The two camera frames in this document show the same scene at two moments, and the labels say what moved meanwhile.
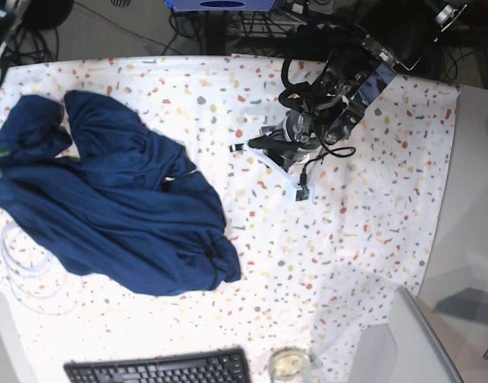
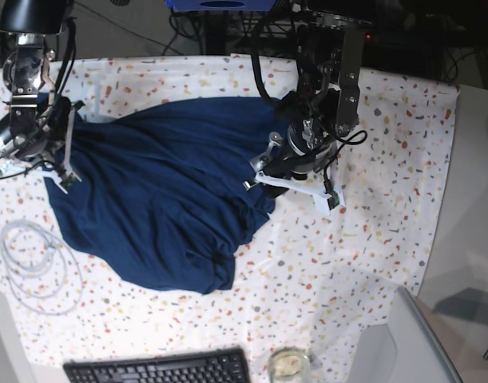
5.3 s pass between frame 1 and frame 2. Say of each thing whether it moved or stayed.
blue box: stayed
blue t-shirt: moved
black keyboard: stayed
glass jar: stayed
